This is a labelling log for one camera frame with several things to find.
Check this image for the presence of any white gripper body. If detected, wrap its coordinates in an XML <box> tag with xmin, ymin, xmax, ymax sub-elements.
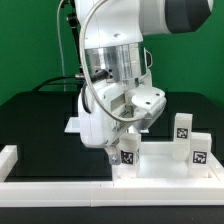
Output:
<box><xmin>78</xmin><ymin>71</ymin><xmax>166</xmax><ymax>148</ymax></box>

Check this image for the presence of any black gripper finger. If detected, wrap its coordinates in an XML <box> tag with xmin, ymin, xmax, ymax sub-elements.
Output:
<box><xmin>106</xmin><ymin>146</ymin><xmax>121</xmax><ymax>165</ymax></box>

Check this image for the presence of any white square table top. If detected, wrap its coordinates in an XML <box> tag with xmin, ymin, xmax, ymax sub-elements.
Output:
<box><xmin>112</xmin><ymin>142</ymin><xmax>224</xmax><ymax>183</ymax></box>

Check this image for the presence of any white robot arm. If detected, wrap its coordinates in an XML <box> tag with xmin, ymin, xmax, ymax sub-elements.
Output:
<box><xmin>74</xmin><ymin>0</ymin><xmax>214</xmax><ymax>165</ymax></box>

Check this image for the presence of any white fiducial tag sheet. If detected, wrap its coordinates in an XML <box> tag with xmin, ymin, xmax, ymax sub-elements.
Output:
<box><xmin>64</xmin><ymin>117</ymin><xmax>149</xmax><ymax>134</ymax></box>

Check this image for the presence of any white U-shaped obstacle fence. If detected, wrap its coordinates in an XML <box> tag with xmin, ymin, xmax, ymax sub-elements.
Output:
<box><xmin>0</xmin><ymin>145</ymin><xmax>224</xmax><ymax>207</ymax></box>

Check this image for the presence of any black cable at base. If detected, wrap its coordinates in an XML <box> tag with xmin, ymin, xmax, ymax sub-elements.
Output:
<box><xmin>32</xmin><ymin>75</ymin><xmax>84</xmax><ymax>93</ymax></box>

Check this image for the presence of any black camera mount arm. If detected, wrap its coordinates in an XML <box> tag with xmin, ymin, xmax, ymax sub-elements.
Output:
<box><xmin>67</xmin><ymin>13</ymin><xmax>81</xmax><ymax>62</ymax></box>

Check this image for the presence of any white hanging cable left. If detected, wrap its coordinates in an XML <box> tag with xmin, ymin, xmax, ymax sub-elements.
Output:
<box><xmin>56</xmin><ymin>0</ymin><xmax>68</xmax><ymax>93</ymax></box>

